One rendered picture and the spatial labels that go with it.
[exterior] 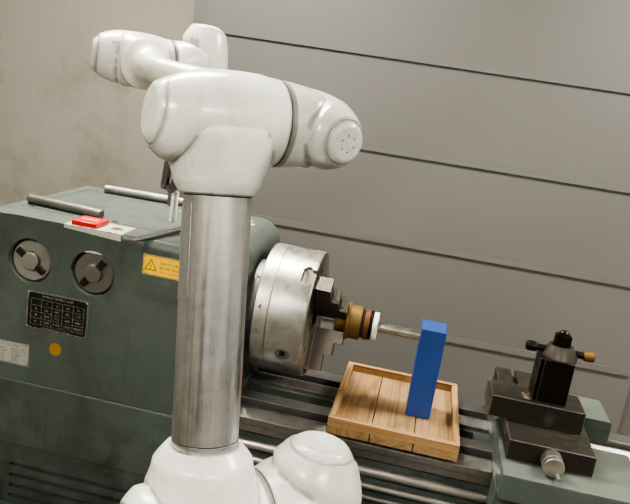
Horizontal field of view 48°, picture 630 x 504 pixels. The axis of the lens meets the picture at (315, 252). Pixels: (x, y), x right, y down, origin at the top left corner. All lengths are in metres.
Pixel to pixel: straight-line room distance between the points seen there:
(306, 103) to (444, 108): 2.52
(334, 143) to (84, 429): 1.01
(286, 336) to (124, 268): 0.39
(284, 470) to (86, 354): 0.69
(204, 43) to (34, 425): 0.96
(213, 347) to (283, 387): 0.89
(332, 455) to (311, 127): 0.51
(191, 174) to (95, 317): 0.73
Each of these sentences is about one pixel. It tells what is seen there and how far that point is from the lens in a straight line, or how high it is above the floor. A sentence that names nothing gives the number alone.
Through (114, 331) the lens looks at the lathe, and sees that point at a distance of 1.64.
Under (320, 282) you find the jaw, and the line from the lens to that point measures 1.65.
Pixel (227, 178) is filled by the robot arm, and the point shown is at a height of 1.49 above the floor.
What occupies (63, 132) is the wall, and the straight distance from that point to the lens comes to 4.06.
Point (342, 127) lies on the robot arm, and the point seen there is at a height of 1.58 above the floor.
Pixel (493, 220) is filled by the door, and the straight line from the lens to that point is 3.60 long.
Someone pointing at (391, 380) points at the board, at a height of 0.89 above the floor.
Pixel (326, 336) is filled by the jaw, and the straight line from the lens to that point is 1.73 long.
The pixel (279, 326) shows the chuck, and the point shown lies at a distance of 1.62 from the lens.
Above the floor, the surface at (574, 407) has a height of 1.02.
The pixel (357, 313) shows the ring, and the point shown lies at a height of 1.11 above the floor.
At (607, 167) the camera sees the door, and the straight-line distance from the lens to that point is 3.65.
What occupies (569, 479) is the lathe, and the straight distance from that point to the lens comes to 1.61.
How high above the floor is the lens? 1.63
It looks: 13 degrees down
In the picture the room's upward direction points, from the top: 9 degrees clockwise
